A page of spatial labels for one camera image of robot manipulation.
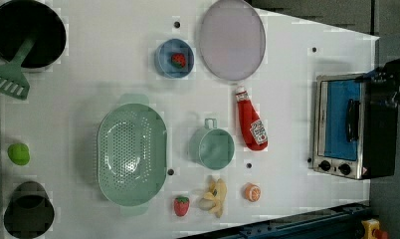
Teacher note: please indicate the red plush ketchup bottle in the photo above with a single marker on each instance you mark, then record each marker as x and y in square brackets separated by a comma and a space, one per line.
[252, 128]

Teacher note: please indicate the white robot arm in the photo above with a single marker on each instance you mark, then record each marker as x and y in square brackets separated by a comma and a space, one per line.
[383, 84]

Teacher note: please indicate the mint green oval strainer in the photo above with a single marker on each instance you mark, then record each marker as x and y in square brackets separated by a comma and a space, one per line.
[132, 154]

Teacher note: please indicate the mint green mug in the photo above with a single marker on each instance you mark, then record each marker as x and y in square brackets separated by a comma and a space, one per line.
[211, 146]

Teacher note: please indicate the strawberry toy in bowl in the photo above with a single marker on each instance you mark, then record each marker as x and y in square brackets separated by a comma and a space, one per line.
[178, 60]

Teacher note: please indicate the blue bowl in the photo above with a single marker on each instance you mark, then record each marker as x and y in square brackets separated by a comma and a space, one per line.
[163, 55]

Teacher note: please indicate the peeled banana toy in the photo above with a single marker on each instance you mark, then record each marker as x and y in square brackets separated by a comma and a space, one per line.
[213, 200]

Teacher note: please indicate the strawberry toy on table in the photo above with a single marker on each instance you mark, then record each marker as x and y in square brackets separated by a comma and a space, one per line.
[181, 205]

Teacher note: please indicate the orange slice toy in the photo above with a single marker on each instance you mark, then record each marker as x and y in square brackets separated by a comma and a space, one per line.
[252, 192]

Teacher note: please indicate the lilac round plate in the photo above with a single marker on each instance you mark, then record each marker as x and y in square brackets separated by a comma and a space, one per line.
[232, 40]

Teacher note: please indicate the toaster oven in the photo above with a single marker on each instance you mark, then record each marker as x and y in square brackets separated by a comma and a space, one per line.
[354, 135]

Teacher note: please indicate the green round toy fruit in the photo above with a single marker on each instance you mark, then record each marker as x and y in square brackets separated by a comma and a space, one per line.
[19, 153]

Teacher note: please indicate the black pot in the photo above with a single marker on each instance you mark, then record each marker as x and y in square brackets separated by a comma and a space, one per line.
[29, 213]

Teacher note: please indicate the green slotted spatula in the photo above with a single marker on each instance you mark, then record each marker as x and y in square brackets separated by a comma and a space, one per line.
[13, 83]

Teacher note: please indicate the yellow red emergency button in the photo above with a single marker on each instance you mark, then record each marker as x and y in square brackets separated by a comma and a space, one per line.
[372, 230]

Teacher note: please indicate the black frying pan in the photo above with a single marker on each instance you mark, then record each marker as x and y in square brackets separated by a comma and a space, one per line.
[18, 19]

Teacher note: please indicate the blue metal table frame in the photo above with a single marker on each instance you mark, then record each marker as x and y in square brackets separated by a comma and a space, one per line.
[340, 222]

